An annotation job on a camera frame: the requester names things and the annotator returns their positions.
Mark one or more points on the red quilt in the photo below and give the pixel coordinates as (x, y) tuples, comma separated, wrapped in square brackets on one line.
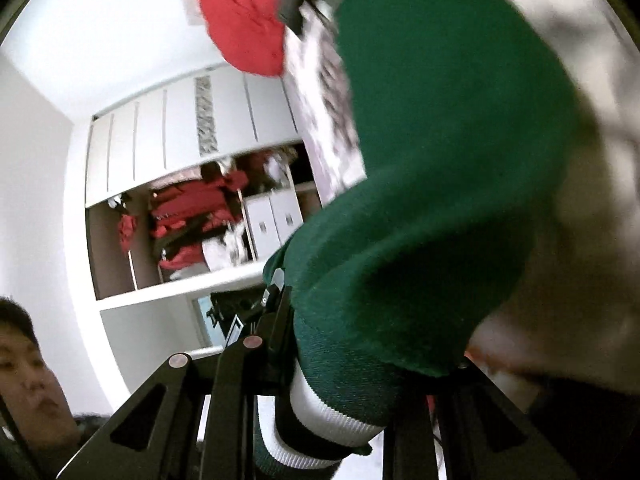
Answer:
[(240, 20)]

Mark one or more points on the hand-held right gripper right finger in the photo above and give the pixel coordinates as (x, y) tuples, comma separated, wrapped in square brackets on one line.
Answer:
[(415, 440)]

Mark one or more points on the purple floral blanket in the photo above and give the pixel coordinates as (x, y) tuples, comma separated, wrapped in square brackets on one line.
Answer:
[(330, 135)]

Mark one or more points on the red hanging clothes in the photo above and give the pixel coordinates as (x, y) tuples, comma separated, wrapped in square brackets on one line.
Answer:
[(190, 210)]

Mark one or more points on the person's head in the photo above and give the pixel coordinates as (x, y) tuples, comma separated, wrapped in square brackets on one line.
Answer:
[(30, 375)]

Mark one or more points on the white drawer unit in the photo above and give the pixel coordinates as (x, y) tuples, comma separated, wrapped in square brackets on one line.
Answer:
[(275, 215)]

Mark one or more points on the green and white varsity jacket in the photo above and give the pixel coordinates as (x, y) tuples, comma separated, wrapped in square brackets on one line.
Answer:
[(425, 160)]

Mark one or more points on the white wardrobe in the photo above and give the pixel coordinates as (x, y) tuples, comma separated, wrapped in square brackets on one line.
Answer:
[(150, 135)]

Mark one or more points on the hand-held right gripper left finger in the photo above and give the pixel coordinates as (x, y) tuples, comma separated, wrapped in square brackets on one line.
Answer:
[(165, 410)]

